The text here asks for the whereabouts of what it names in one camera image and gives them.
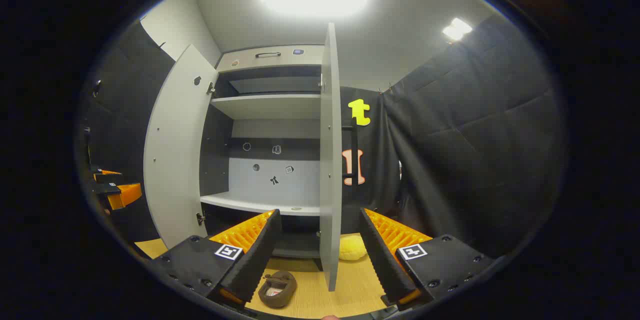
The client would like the grey cabinet drawer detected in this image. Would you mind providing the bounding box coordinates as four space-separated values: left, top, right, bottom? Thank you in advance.
216 44 326 74

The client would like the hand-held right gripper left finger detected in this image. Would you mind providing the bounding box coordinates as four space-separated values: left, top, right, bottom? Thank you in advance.
149 209 283 311

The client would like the brown fuzzy shoe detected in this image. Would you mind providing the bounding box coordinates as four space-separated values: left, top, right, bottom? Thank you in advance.
258 270 298 309

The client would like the grey shoe cabinet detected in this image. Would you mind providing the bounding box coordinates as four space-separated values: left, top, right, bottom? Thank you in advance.
199 44 326 261

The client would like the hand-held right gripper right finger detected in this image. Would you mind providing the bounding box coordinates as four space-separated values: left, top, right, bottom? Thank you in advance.
358 207 497 311

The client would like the grey shoe cabinet door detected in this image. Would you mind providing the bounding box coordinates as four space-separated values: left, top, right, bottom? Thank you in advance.
143 43 222 251
318 22 344 292

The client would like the grey cabinet shelf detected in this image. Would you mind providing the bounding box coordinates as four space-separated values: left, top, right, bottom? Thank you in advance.
210 93 322 121
200 190 321 217

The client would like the yellow plush toy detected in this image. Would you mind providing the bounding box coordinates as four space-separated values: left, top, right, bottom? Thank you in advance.
339 234 369 262

